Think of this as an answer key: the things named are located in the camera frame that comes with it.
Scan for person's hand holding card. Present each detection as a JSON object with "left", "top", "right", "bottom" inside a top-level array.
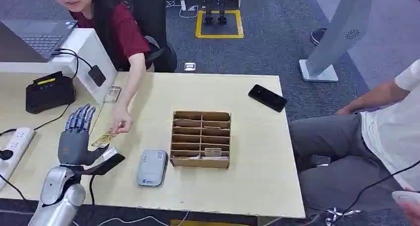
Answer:
[{"left": 110, "top": 106, "right": 134, "bottom": 135}]

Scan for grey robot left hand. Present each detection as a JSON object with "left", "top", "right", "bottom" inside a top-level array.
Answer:
[{"left": 57, "top": 104, "right": 110, "bottom": 167}]

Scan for patterned card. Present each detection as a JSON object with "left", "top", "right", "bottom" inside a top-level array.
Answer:
[
  {"left": 104, "top": 86, "right": 122, "bottom": 104},
  {"left": 91, "top": 130, "right": 119, "bottom": 149}
]

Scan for black power adapter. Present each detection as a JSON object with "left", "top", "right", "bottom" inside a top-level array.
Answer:
[{"left": 87, "top": 64, "right": 107, "bottom": 88}]

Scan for black card terminal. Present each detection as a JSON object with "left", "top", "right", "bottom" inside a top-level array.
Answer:
[{"left": 25, "top": 71, "right": 76, "bottom": 115}]

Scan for grey card reader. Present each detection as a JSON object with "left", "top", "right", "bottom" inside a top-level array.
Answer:
[{"left": 136, "top": 149, "right": 169, "bottom": 188}]

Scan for white laptop stand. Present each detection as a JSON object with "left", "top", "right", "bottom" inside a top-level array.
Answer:
[{"left": 0, "top": 28, "right": 118, "bottom": 104}]

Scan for person at the desk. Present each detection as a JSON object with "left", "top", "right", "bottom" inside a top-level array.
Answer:
[{"left": 46, "top": 0, "right": 155, "bottom": 135}]

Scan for wooden card box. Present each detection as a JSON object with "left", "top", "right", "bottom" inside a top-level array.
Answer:
[{"left": 169, "top": 110, "right": 232, "bottom": 170}]

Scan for card in wooden box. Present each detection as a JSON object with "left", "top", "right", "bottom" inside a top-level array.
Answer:
[{"left": 204, "top": 147, "right": 223, "bottom": 158}]

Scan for black office chair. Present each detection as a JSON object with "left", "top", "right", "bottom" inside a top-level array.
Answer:
[{"left": 131, "top": 0, "right": 178, "bottom": 73}]

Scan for grey laptop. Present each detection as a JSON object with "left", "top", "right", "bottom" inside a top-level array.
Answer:
[{"left": 0, "top": 19, "right": 78, "bottom": 63}]

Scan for black smartphone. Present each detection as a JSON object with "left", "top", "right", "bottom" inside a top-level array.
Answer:
[{"left": 248, "top": 84, "right": 288, "bottom": 113}]

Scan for round black base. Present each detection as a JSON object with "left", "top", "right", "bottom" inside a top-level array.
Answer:
[{"left": 310, "top": 27, "right": 328, "bottom": 47}]

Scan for seated person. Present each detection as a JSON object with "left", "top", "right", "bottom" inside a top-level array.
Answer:
[{"left": 288, "top": 58, "right": 420, "bottom": 215}]

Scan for white kiosk stand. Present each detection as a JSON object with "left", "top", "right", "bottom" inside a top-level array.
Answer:
[{"left": 299, "top": 0, "right": 375, "bottom": 83}]

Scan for silver chair base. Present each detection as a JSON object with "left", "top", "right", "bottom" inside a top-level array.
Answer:
[{"left": 324, "top": 207, "right": 361, "bottom": 226}]

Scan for person's hand with phone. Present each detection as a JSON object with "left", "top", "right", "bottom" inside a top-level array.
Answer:
[{"left": 391, "top": 187, "right": 420, "bottom": 226}]

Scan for black terminal cable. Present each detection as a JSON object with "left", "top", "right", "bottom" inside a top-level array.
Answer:
[{"left": 0, "top": 86, "right": 77, "bottom": 137}]

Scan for white cable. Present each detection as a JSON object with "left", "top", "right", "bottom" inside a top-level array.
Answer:
[{"left": 98, "top": 211, "right": 191, "bottom": 226}]

